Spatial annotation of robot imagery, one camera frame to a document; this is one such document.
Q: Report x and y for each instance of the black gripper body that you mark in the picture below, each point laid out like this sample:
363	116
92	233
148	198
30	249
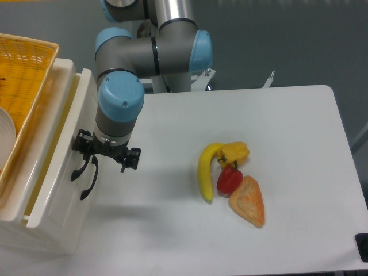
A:
108	149

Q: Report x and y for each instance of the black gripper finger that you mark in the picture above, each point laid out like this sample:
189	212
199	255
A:
130	159
82	146

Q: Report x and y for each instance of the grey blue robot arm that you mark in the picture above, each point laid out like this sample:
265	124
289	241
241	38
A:
122	62

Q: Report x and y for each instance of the white drawer cabinet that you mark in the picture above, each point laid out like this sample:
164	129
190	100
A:
43	131

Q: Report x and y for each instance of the yellow banana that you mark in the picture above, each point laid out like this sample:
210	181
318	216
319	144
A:
204	170

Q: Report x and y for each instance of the white plate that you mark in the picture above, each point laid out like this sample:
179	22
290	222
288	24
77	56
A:
8	136

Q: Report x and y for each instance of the yellow wicker basket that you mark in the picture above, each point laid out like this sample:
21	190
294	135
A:
25	66

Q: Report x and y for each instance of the yellow bell pepper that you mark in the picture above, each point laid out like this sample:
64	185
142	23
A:
233	152

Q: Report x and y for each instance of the red bell pepper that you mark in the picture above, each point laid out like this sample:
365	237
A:
229	179

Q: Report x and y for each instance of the orange pastry turnover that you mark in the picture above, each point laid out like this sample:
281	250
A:
247	202

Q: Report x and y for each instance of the black object at edge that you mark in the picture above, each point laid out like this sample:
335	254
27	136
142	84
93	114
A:
362	245

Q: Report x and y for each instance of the black lower drawer handle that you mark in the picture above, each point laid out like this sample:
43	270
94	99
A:
85	193

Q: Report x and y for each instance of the white metal bracket right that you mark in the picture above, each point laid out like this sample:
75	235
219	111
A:
269	80

